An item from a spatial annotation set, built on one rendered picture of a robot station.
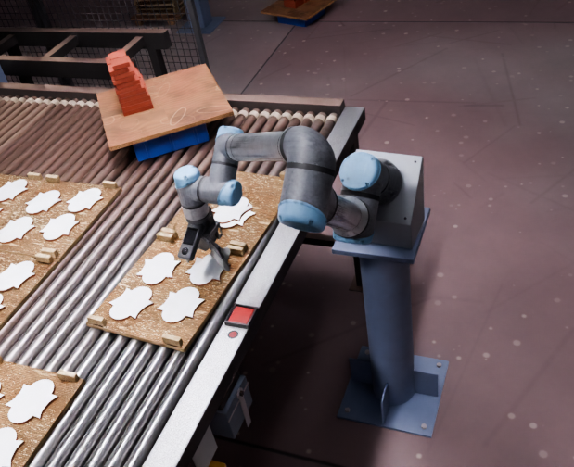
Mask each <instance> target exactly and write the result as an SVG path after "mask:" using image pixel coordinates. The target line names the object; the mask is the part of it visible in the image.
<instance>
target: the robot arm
mask: <svg viewBox="0 0 574 467"><path fill-rule="evenodd" d="M239 161H285V162H286V163H287V167H286V172H285V178H284V182H283V188H282V193H281V198H280V203H279V204H278V215H277V218H278V220H279V221H280V222H281V223H282V224H284V225H286V226H287V227H291V228H293V229H297V230H300V231H304V232H310V233H320V232H322V231H323V230H324V229H325V226H329V227H331V228H332V229H333V238H334V239H335V240H338V241H340V242H346V243H352V244H361V245H367V244H370V243H371V242H372V239H373V235H374V234H375V231H374V230H375V224H376V215H377V209H378V207H381V206H385V205H387V204H388V203H390V202H392V201H393V200H394V199H395V198H396V197H397V195H398V194H399V192H400V191H401V188H402V176H401V173H400V171H399V169H398V168H397V167H396V166H395V165H394V164H393V163H392V162H390V161H389V160H387V159H384V158H377V157H375V156H374V155H372V154H369V153H366V152H356V153H353V154H351V155H349V156H348V157H346V158H345V159H344V160H343V162H342V163H341V166H340V169H339V178H340V180H341V182H342V186H341V192H340V196H338V195H337V193H336V191H335V190H334V189H333V187H332V186H333V182H334V176H335V171H336V157H335V153H334V151H333V148H332V146H331V145H330V144H329V143H328V141H327V140H326V139H325V138H324V137H323V135H321V134H320V133H319V132H318V131H316V130H314V129H312V128H310V127H306V126H291V127H288V128H287V129H285V130H284V131H282V132H266V133H244V132H243V131H242V130H241V129H238V128H236V127H231V126H221V127H220V128H219V129H218V132H217V136H216V138H215V147H214V151H213V157H212V162H211V167H210V177H209V176H201V175H200V172H199V170H198V168H196V167H195V166H191V165H188V166H183V167H181V168H179V169H178V170H177V171H176V172H175V173H174V175H173V178H174V181H175V188H176V189H177V193H178V196H179V199H180V202H181V206H182V209H183V212H184V215H185V219H186V221H187V222H188V225H187V228H186V231H185V236H184V238H183V241H182V244H181V246H180V249H179V252H178V255H177V256H178V258H180V259H185V260H186V262H187V263H189V261H193V260H194V257H195V255H196V252H197V250H198V249H201V250H204V251H207V250H208V249H210V250H211V253H210V255H211V256H212V257H213V258H214V259H216V260H217V261H218V263H219V264H220V265H221V266H222V267H223V270H226V271H230V267H229V264H228V261H227V260H228V258H229V255H230V249H229V248H228V247H225V248H221V247H220V246H219V245H217V243H215V241H216V240H217V238H218V240H219V239H220V238H221V237H222V235H223V234H222V230H221V226H220V223H219V222H217V221H214V218H213V215H212V211H211V207H210V206H208V203H210V204H215V205H219V206H229V207H233V206H235V205H237V204H238V203H239V201H240V199H241V196H242V185H241V183H240V182H239V181H237V180H236V173H237V168H238V163H239ZM216 223H217V224H216ZM218 228H220V232H221V233H220V234H219V232H218Z"/></svg>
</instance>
